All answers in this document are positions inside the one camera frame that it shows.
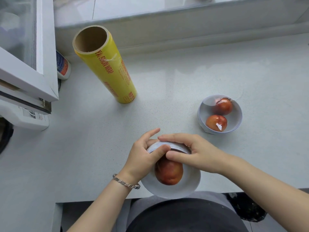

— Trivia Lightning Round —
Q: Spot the white open window sash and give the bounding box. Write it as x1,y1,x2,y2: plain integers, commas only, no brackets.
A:
0,0,59,102

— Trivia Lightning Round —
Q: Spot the person's left forearm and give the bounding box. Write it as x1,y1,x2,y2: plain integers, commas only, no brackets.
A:
66,177,138,232

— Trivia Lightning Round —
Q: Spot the white bottle blue orange label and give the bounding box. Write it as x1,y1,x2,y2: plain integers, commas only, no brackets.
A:
56,50,72,80

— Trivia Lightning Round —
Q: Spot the person's left hand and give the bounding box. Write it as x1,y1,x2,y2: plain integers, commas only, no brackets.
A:
119,128,171,185

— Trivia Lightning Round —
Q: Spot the white appliance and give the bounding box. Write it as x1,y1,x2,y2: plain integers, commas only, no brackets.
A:
0,100,50,131

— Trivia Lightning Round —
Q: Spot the black rounded object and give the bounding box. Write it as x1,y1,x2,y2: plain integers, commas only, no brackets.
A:
0,118,14,154

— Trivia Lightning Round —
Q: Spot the silver link bracelet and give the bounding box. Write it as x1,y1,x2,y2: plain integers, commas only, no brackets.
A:
112,174,141,190

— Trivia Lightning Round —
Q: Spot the grey shirt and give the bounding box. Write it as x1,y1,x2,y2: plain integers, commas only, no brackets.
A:
112,191,249,232

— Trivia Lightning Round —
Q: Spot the yellow plastic wrap roll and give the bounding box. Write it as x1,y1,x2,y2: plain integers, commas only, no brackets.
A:
72,25,137,104

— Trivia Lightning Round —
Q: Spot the person's right forearm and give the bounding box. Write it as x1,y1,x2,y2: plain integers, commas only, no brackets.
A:
220,156,309,232

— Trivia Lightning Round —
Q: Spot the person's right hand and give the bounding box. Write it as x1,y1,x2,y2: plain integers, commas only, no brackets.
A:
157,133,231,175

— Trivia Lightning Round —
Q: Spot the clear cling film sheet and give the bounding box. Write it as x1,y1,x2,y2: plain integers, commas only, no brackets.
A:
197,94,243,135

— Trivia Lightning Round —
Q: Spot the white bowl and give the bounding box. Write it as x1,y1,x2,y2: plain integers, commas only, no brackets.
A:
197,94,243,135
140,139,202,200
140,140,201,200

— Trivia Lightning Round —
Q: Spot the black speckled bag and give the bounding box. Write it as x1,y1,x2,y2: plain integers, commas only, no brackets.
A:
223,192,268,223

